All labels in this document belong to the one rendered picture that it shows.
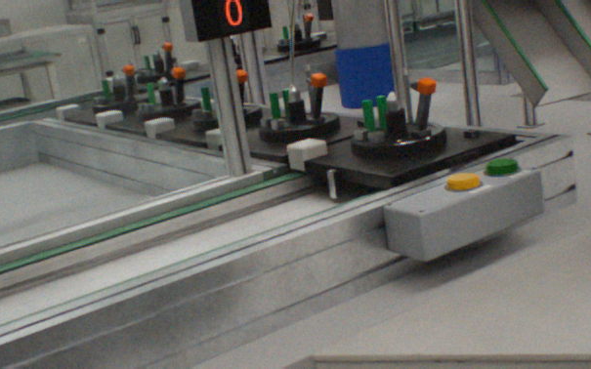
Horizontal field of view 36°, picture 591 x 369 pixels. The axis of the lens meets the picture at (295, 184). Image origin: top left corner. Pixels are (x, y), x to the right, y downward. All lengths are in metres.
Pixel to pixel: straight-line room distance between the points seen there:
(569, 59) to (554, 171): 0.26
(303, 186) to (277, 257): 0.35
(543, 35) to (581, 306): 0.62
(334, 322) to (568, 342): 0.26
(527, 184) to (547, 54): 0.38
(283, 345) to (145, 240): 0.31
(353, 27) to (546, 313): 1.36
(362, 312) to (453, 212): 0.16
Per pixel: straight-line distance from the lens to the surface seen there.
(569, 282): 1.09
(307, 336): 1.01
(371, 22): 2.25
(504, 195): 1.14
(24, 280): 1.18
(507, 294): 1.06
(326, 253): 1.05
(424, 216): 1.04
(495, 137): 1.33
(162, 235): 1.24
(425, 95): 1.26
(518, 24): 1.52
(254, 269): 1.00
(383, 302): 1.07
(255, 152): 1.44
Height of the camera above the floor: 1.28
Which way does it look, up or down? 15 degrees down
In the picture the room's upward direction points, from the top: 9 degrees counter-clockwise
